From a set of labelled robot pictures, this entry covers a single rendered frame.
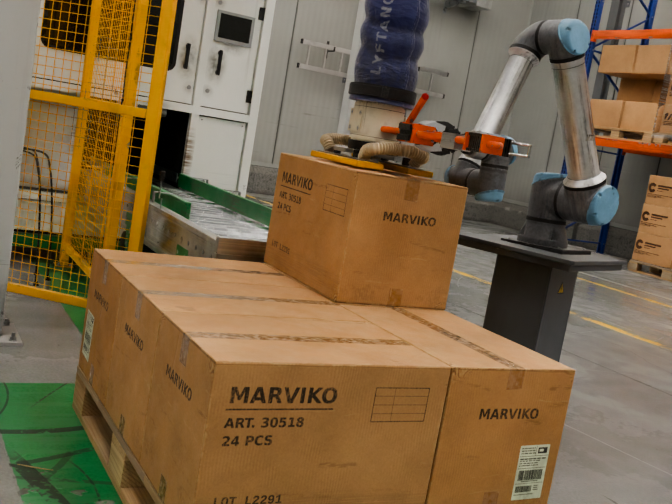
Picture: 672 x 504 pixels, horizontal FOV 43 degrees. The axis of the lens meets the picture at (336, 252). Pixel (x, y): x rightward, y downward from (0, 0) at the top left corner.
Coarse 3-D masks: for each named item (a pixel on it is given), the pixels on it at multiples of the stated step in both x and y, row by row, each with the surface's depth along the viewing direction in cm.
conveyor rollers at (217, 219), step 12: (180, 192) 505; (192, 204) 452; (204, 204) 464; (216, 204) 477; (192, 216) 405; (204, 216) 409; (216, 216) 421; (228, 216) 425; (240, 216) 437; (216, 228) 374; (228, 228) 378; (240, 228) 389; (252, 228) 393; (264, 228) 404; (264, 240) 366
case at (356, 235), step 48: (288, 192) 293; (336, 192) 261; (384, 192) 255; (432, 192) 262; (288, 240) 289; (336, 240) 258; (384, 240) 258; (432, 240) 266; (336, 288) 255; (384, 288) 261; (432, 288) 269
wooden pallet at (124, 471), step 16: (80, 368) 280; (80, 384) 276; (80, 400) 274; (96, 400) 256; (80, 416) 272; (96, 416) 273; (96, 432) 260; (112, 432) 262; (96, 448) 251; (112, 448) 235; (128, 448) 222; (112, 464) 234; (128, 464) 225; (112, 480) 233; (128, 480) 226; (144, 480) 207; (128, 496) 222; (144, 496) 223
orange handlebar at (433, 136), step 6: (384, 126) 274; (384, 132) 274; (390, 132) 270; (396, 132) 267; (420, 132) 255; (426, 132) 252; (432, 132) 250; (438, 132) 249; (426, 138) 252; (432, 138) 249; (438, 138) 246; (456, 138) 238; (462, 138) 236; (486, 144) 227; (492, 144) 226; (498, 144) 226
